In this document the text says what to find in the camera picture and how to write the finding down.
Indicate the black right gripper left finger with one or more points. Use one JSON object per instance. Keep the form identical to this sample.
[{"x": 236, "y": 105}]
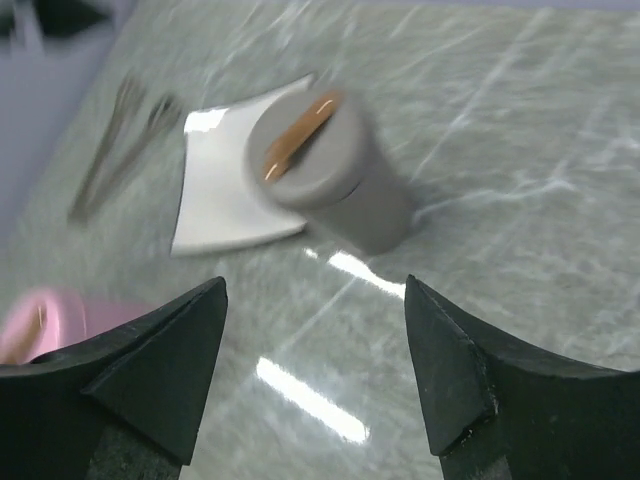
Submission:
[{"x": 133, "y": 396}]

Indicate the pink cylindrical container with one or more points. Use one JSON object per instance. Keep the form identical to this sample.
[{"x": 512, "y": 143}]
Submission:
[{"x": 99, "y": 316}]

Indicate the grey cylindrical container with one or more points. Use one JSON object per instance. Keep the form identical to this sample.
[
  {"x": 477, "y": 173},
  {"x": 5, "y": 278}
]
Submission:
[{"x": 374, "y": 218}]

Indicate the white square plate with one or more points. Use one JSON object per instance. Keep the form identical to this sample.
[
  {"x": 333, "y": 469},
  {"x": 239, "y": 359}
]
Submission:
[{"x": 221, "y": 207}]

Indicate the pink round lid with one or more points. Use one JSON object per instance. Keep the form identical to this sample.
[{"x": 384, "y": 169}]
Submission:
[{"x": 42, "y": 321}]

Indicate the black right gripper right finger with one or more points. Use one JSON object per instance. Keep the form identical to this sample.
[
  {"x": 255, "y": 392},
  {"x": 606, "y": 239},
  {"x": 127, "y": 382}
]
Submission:
[{"x": 497, "y": 407}]

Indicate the grey round lid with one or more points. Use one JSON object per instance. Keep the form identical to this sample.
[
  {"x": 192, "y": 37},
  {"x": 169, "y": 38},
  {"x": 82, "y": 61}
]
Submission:
[{"x": 330, "y": 164}]

